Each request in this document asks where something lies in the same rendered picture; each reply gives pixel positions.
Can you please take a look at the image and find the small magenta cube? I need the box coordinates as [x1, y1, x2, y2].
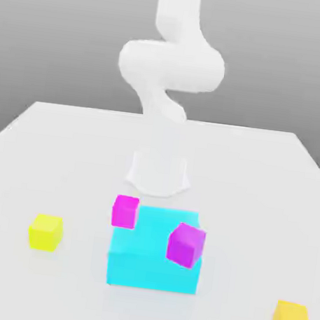
[109, 193, 141, 230]

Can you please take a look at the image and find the small yellow cube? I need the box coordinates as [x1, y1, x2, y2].
[25, 212, 66, 254]

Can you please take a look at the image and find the small purple cube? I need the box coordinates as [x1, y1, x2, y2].
[164, 220, 209, 271]

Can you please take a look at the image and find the large cyan box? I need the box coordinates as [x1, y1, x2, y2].
[104, 201, 209, 297]

